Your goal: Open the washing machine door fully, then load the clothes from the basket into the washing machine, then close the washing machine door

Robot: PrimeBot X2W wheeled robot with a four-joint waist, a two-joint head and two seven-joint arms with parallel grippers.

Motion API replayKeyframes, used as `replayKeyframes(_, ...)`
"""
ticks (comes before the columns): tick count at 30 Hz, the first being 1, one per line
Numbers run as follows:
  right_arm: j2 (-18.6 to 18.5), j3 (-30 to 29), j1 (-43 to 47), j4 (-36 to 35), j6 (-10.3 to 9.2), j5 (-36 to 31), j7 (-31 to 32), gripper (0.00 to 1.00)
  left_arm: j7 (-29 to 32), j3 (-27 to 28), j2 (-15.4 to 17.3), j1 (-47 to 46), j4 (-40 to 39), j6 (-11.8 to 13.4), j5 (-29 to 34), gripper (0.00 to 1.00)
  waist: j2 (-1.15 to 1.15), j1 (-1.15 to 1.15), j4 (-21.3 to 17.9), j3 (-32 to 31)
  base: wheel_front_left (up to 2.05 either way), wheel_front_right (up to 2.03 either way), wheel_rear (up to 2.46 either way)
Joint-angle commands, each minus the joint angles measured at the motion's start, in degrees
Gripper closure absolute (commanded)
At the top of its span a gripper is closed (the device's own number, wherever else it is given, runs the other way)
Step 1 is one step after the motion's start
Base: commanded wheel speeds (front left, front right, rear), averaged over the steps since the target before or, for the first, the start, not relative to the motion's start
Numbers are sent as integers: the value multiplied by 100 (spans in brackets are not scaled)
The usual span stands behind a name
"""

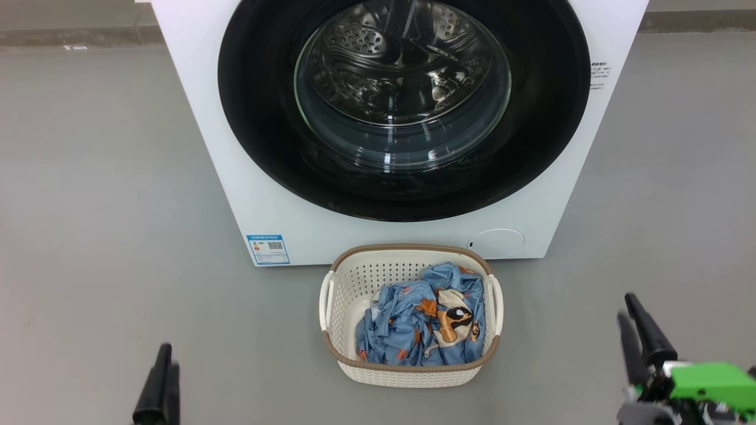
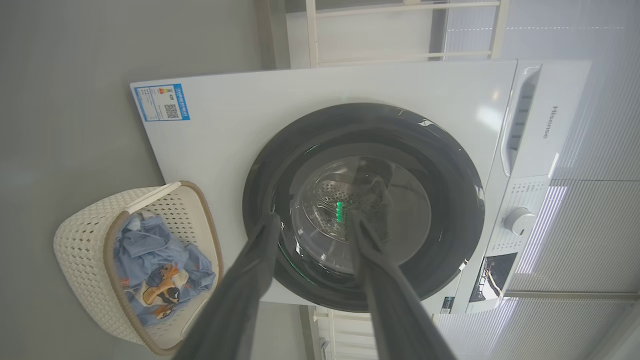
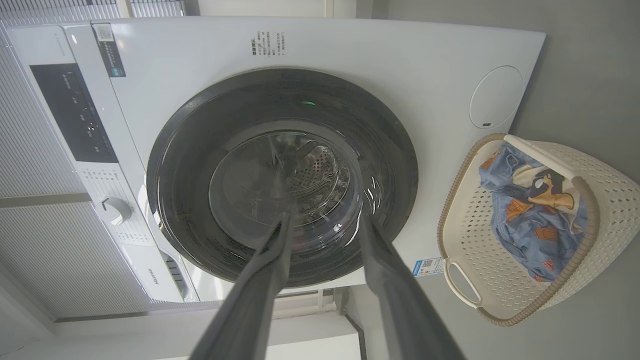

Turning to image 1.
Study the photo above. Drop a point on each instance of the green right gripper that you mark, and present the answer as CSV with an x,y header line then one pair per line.
x,y
709,383

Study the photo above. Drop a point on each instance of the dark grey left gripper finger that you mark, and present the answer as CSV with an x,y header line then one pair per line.
x,y
155,395
174,401

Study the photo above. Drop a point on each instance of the blue patterned garment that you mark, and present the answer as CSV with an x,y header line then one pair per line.
x,y
390,330

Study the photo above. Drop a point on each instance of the black round glass washer door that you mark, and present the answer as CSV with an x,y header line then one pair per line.
x,y
260,118

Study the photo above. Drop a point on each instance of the white front-load washing machine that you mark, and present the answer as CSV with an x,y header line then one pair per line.
x,y
195,118

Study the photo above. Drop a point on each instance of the steel washing machine drum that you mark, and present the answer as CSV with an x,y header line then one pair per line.
x,y
401,71

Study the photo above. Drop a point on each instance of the blue energy label sticker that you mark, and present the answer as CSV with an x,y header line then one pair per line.
x,y
267,249

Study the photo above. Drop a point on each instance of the round white filter cover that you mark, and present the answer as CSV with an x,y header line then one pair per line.
x,y
496,243

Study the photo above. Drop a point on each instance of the white perforated laundry basket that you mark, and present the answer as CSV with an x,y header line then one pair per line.
x,y
348,283

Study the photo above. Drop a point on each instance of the small printed text label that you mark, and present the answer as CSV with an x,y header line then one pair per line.
x,y
599,74

